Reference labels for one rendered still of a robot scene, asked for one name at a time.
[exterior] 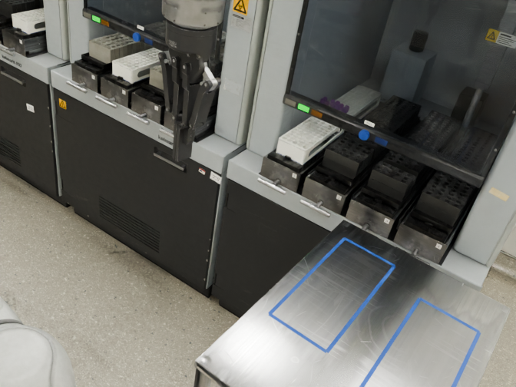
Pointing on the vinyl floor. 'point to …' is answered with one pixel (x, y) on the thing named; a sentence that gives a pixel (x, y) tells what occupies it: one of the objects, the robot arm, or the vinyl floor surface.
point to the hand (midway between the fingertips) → (183, 140)
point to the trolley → (358, 324)
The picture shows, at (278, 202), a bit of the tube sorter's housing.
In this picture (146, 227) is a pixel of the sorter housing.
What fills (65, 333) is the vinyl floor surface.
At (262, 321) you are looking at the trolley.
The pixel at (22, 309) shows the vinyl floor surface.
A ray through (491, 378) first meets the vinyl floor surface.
